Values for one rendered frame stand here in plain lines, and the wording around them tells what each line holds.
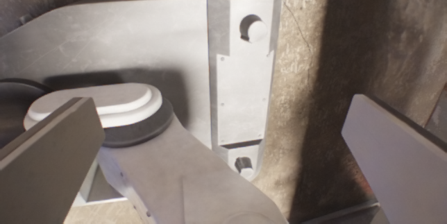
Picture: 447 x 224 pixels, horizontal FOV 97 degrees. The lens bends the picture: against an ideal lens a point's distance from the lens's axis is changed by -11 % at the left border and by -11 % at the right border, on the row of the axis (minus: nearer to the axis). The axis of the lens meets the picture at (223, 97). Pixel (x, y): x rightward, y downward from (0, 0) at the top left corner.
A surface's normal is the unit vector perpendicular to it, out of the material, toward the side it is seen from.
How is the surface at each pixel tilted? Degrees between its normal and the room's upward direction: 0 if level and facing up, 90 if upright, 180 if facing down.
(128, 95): 90
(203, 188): 115
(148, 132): 53
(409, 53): 0
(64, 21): 0
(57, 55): 0
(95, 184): 90
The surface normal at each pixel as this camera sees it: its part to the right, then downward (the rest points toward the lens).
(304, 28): 0.22, 0.50
